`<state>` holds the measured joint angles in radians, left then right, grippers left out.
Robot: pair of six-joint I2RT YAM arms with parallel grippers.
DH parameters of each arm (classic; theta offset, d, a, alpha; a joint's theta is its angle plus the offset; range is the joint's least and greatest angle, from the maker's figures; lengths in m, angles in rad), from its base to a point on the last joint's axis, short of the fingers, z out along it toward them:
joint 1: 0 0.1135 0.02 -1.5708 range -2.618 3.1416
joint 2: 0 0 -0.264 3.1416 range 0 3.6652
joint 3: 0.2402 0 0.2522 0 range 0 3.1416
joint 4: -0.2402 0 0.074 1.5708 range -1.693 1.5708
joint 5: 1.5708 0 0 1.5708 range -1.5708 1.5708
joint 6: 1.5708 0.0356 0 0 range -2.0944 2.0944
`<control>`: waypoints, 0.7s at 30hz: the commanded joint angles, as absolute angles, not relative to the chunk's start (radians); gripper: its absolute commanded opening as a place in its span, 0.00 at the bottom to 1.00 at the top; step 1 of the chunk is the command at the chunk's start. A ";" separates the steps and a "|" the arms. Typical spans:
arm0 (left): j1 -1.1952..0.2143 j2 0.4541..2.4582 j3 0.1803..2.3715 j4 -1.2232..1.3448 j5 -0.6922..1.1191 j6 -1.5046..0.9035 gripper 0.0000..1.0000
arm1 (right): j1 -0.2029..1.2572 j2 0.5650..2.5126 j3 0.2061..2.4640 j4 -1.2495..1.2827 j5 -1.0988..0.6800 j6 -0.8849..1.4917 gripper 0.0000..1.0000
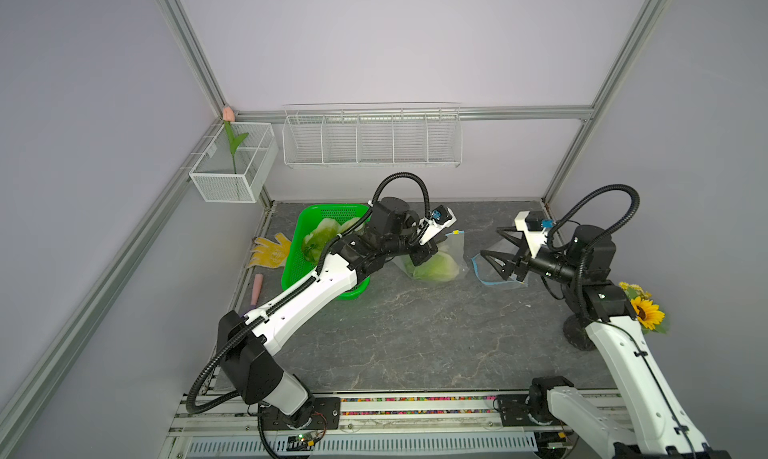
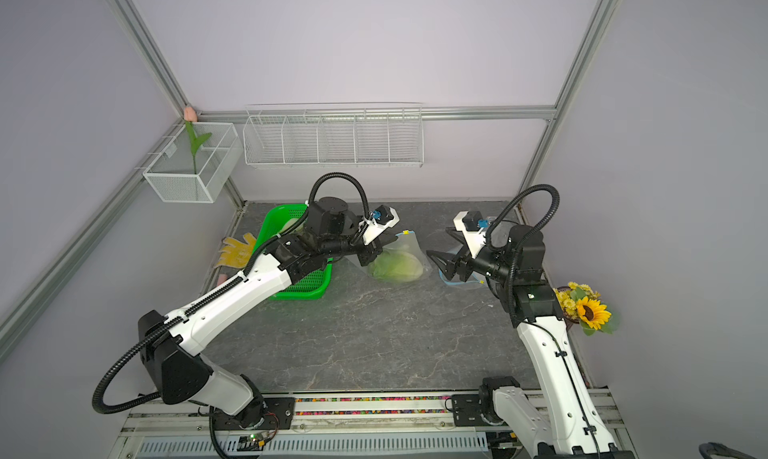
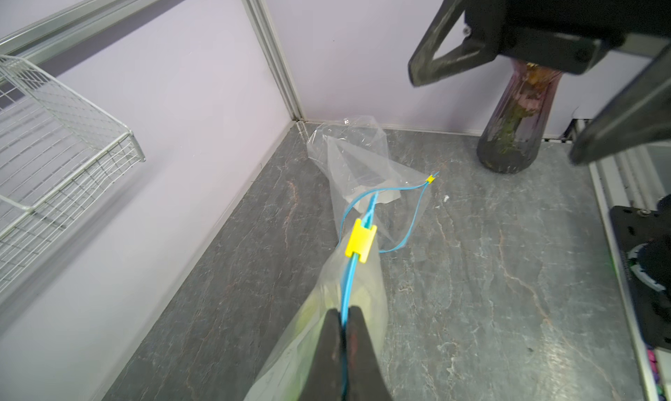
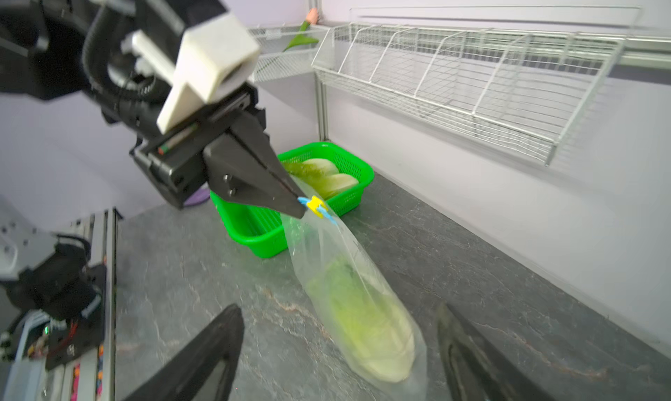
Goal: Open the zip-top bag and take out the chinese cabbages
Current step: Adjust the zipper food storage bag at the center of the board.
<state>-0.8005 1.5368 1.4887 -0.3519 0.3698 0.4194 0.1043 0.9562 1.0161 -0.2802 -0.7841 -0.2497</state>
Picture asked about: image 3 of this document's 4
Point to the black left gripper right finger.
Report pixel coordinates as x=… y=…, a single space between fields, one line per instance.
x=364 y=378

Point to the sunflower bouquet in pot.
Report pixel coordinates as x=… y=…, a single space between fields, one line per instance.
x=511 y=140

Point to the zip-top bag with label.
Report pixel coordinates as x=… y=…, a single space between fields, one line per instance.
x=351 y=276

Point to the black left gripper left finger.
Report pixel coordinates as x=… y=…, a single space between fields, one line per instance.
x=326 y=378

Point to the aluminium mounting rail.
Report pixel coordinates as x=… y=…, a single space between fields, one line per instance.
x=633 y=191

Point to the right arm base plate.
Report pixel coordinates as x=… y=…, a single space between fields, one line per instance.
x=644 y=242

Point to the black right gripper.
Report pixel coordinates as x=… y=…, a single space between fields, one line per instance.
x=572 y=36

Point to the clear blue-zip zip-top bag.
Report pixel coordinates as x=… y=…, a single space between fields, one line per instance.
x=354 y=156

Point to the long white wire shelf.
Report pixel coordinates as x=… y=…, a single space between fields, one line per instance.
x=59 y=154

